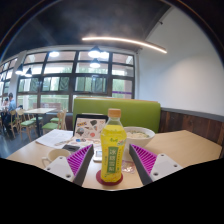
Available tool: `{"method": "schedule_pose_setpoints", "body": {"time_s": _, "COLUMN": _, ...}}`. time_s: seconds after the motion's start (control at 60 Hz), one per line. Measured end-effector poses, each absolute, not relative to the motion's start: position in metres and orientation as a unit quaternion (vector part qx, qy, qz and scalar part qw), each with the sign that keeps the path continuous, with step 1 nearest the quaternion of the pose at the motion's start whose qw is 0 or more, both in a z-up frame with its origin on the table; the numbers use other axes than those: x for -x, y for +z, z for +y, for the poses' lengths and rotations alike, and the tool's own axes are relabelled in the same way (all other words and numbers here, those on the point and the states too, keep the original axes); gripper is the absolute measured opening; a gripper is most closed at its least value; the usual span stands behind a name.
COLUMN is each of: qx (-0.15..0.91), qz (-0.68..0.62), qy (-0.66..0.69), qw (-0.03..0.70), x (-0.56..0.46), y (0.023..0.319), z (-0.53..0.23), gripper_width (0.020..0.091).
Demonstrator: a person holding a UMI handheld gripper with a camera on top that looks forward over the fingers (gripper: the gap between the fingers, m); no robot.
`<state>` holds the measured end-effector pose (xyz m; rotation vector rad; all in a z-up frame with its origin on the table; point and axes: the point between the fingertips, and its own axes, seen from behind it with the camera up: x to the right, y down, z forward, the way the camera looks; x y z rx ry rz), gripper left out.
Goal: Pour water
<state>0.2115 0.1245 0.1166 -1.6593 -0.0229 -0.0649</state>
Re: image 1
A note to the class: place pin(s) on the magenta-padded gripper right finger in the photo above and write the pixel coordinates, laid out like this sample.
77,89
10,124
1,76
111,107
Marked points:
163,165

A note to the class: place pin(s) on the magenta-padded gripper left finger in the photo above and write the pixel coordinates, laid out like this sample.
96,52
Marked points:
61,166

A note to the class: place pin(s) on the yellow drink bottle green label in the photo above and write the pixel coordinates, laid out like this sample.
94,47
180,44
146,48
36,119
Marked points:
113,150

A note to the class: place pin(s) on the dark smartphone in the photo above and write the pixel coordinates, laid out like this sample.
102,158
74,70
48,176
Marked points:
71,148

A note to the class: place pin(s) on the white paper sheets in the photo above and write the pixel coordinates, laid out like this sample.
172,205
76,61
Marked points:
55,137

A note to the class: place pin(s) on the small blue-capped tube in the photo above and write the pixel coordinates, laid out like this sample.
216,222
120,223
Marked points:
80,140

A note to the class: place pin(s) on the white ceramic bowl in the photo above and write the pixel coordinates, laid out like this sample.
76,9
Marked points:
140,136

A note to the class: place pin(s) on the small white device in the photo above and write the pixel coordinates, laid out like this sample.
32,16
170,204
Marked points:
97,155

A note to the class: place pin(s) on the flat round red coaster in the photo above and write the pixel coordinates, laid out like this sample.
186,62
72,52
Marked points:
99,178

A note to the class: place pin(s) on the sticker-covered black laptop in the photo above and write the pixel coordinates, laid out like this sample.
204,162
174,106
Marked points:
88,126

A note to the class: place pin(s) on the wooden chairs with green seats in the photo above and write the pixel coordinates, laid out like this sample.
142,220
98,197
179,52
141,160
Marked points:
28,122

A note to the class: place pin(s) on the wooden dining table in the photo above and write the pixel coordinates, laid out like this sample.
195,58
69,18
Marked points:
40,110

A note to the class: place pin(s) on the green upholstered booth bench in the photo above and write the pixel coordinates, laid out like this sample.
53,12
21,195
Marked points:
133,111

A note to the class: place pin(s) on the person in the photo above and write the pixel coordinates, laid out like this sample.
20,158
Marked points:
11,106
4,103

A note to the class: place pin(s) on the black pendant ceiling lamps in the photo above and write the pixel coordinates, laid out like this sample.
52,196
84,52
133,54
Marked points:
95,52

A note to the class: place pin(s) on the long curved light strip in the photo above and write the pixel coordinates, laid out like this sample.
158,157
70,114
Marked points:
126,40

